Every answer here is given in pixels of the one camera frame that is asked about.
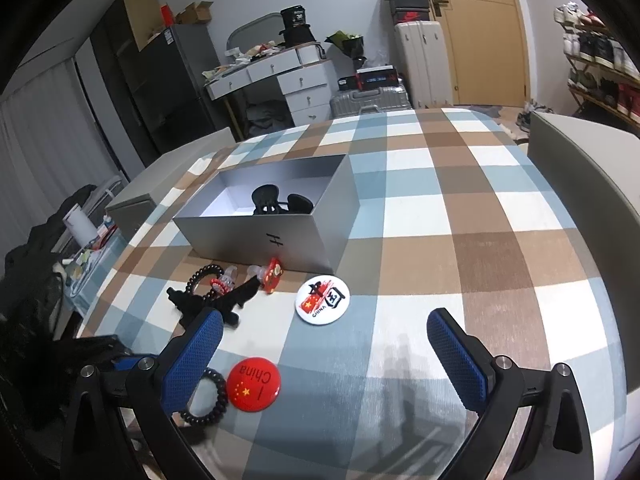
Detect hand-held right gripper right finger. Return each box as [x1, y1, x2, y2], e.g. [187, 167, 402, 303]
[426, 307, 596, 480]

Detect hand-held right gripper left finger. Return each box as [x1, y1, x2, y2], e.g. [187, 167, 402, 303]
[59, 307, 224, 480]

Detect long black hair clip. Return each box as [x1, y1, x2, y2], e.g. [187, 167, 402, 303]
[166, 286, 241, 329]

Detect red round badge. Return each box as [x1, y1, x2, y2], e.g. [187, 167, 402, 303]
[227, 357, 282, 411]

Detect clear red bead hair clip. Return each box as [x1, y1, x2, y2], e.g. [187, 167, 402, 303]
[210, 267, 239, 299]

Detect grey metal box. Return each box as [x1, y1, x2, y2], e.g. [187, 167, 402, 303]
[172, 154, 362, 273]

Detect white round badge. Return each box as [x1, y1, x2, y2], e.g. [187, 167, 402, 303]
[295, 275, 350, 326]

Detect black hair claw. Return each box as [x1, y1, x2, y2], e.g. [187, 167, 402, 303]
[251, 185, 289, 216]

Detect black oval hair clip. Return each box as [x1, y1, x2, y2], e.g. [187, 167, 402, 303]
[285, 193, 315, 214]

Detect checked blanket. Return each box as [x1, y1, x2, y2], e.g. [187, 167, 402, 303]
[75, 106, 632, 480]

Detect dark clothing pile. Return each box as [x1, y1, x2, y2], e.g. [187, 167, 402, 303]
[0, 184, 128, 433]

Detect sneakers on floor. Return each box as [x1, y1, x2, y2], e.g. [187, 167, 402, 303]
[514, 101, 554, 134]

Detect grey curtain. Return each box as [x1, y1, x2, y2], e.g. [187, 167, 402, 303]
[0, 49, 132, 263]

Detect dark grey fridge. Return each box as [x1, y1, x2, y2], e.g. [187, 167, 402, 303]
[90, 22, 236, 163]

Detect silver suitcase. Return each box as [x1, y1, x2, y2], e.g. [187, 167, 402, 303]
[329, 86, 414, 122]

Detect white desk with drawers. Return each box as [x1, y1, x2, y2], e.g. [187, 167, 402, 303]
[204, 42, 335, 129]

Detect black red flat box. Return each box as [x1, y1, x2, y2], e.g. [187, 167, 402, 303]
[355, 64, 401, 91]

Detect wooden shoe rack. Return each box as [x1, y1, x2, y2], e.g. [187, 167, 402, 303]
[552, 7, 640, 136]

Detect white suitcase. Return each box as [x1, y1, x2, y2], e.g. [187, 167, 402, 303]
[393, 19, 451, 110]

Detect desk clutter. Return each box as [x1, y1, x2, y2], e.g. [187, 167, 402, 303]
[202, 39, 286, 82]

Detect wooden door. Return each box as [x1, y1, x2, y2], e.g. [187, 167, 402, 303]
[408, 0, 531, 109]

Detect arched mirror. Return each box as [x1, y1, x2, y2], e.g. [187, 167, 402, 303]
[226, 12, 287, 53]

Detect black wrapped bouquet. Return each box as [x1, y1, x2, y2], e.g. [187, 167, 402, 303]
[325, 30, 369, 62]

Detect rows of shoes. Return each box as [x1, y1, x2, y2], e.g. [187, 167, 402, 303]
[553, 2, 640, 123]

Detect small cardboard boxes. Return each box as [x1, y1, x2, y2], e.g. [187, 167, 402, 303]
[174, 0, 214, 26]

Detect large cardboard box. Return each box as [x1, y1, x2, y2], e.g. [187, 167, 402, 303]
[122, 0, 174, 52]

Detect black round boxes stack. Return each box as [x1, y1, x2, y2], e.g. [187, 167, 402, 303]
[278, 6, 317, 47]

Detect black red shoe box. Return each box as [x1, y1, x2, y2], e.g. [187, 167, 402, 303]
[392, 7, 432, 24]

